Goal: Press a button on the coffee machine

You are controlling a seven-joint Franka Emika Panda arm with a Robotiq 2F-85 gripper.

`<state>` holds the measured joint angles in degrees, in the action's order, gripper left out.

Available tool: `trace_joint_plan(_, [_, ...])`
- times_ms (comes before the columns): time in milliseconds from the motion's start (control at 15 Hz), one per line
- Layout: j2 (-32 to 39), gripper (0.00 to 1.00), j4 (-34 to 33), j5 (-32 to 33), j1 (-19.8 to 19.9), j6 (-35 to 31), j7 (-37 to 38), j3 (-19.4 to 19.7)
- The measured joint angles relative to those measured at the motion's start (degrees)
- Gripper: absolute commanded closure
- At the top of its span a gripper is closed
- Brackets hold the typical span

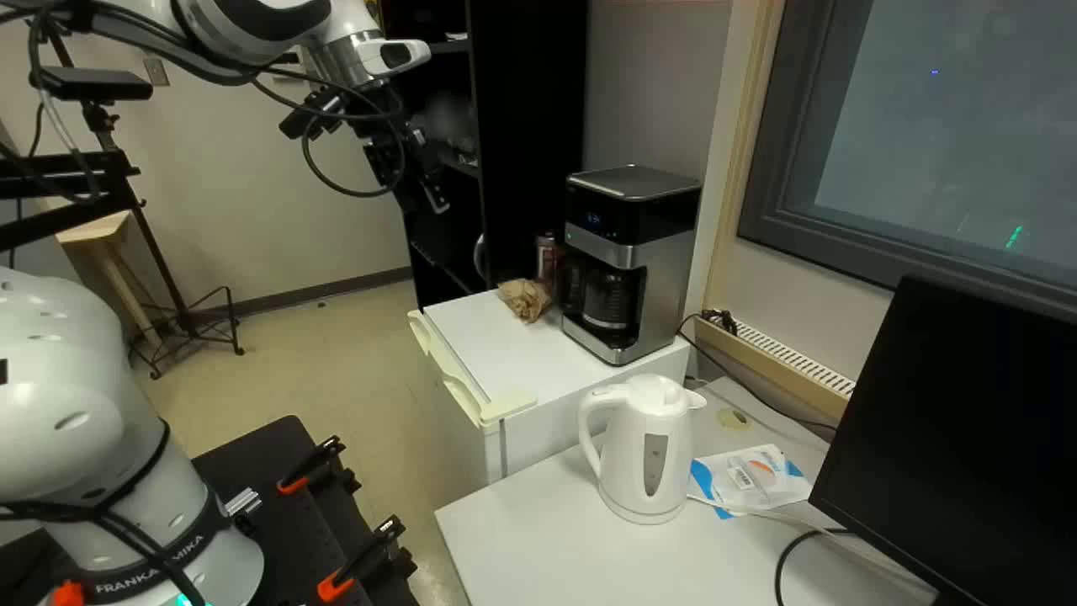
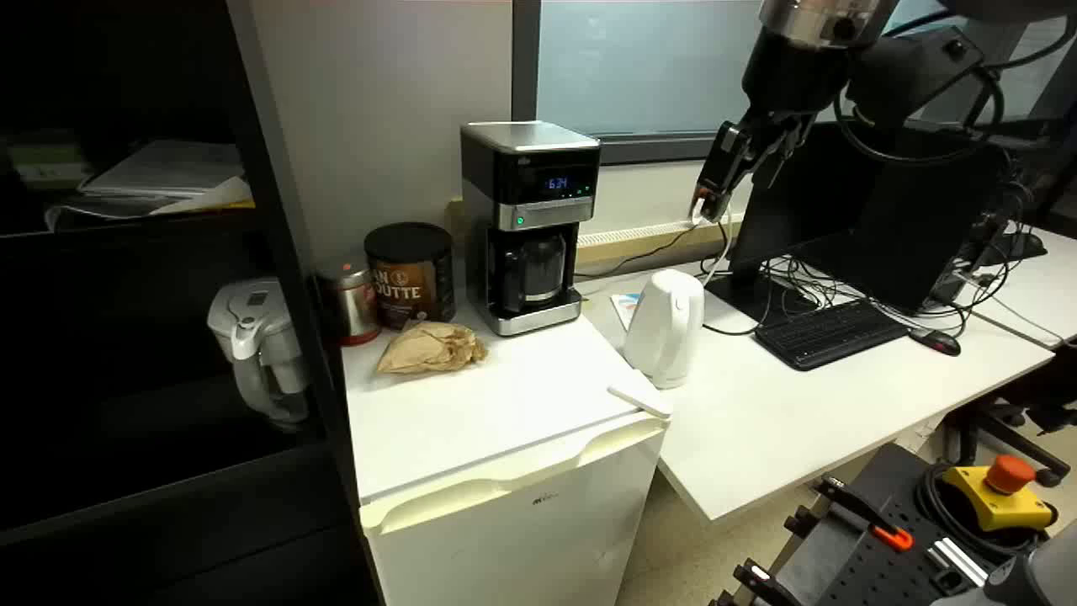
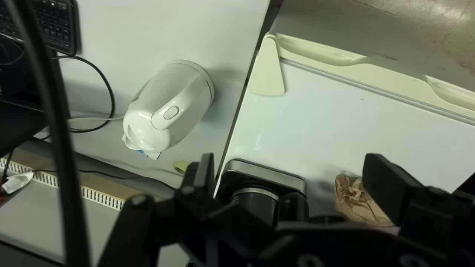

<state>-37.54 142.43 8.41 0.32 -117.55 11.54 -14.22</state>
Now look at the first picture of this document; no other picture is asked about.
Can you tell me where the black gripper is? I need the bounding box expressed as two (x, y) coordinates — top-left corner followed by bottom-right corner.
(379, 102), (459, 217)

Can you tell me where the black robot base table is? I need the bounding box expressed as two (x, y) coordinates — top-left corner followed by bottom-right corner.
(0, 409), (422, 606)

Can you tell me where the black steel coffee machine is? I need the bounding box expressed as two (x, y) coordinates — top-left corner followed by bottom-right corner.
(558, 161), (706, 369)

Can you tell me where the tall black shelf cabinet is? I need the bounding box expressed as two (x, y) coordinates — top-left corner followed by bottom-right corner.
(376, 0), (592, 313)

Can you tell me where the dark brown bottle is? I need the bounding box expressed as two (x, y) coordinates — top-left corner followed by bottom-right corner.
(531, 228), (568, 309)

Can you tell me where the brown crumpled bag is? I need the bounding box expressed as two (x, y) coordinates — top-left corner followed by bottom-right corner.
(495, 276), (556, 327)

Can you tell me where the white mini fridge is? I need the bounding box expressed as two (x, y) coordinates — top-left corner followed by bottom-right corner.
(403, 283), (694, 490)

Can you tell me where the light wooden stool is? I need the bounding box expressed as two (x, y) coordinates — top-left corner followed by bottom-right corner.
(55, 210), (163, 343)

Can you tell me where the orange black clamp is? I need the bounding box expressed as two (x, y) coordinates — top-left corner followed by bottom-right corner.
(274, 430), (351, 498)
(309, 513), (411, 606)

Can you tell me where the white electric kettle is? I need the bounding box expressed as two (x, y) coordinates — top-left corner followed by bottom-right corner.
(574, 369), (711, 528)

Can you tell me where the blue white plastic packet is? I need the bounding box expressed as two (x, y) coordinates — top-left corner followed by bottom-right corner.
(682, 442), (813, 523)

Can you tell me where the grey framed window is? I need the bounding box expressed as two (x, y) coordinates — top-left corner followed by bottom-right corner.
(734, 0), (1077, 320)

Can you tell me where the black computer monitor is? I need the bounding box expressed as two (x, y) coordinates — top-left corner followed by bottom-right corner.
(803, 272), (1077, 606)

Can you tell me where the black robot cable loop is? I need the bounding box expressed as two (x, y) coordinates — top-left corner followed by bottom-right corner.
(248, 66), (411, 203)

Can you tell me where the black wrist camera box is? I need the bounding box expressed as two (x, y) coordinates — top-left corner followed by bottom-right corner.
(277, 90), (355, 143)

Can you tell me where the glass coffee carafe black handle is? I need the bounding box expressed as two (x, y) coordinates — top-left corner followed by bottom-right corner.
(562, 256), (647, 335)

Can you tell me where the black camera tripod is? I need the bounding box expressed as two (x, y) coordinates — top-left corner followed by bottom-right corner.
(0, 94), (247, 380)

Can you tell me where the black camera bar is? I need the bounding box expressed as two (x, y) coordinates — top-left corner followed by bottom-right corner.
(31, 63), (157, 106)

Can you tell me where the black wall plug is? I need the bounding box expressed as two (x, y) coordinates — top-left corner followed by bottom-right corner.
(697, 305), (744, 340)

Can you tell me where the black monitor cable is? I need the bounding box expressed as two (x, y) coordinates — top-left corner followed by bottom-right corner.
(770, 523), (858, 606)

